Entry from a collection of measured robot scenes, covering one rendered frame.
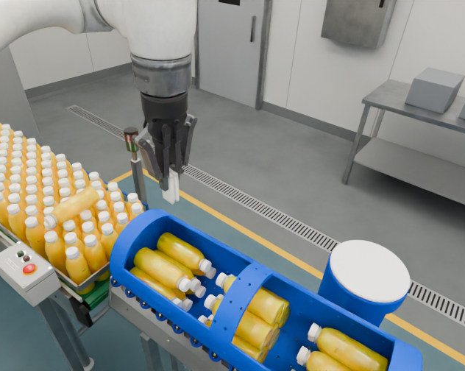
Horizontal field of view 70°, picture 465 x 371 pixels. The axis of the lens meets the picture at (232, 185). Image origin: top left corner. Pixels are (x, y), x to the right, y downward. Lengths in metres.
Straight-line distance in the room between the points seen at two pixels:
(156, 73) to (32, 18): 0.18
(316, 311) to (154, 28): 0.90
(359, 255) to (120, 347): 1.52
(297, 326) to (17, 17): 1.03
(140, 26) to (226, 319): 0.71
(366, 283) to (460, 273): 1.89
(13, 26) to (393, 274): 1.25
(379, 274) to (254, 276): 0.54
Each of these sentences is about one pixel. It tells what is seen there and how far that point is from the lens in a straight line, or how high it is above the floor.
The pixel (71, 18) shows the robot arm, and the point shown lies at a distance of 0.59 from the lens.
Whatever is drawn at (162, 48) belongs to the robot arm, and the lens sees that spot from 0.49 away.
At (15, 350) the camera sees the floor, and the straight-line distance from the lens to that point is 2.50.
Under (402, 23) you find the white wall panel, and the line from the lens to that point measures 3.90.
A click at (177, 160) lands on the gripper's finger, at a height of 1.64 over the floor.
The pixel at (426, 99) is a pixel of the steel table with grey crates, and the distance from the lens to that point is 3.17.
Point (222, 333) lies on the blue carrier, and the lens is 0.94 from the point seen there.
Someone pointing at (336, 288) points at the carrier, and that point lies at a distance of 1.28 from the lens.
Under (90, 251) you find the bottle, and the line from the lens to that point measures 1.30.
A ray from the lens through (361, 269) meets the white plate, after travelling 1.32.
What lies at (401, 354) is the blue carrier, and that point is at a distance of 0.93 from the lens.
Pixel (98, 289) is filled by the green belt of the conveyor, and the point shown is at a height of 0.90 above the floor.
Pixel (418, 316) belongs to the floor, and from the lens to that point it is 2.68.
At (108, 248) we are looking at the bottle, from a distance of 1.35.
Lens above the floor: 1.98
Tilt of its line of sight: 37 degrees down
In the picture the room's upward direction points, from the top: 3 degrees clockwise
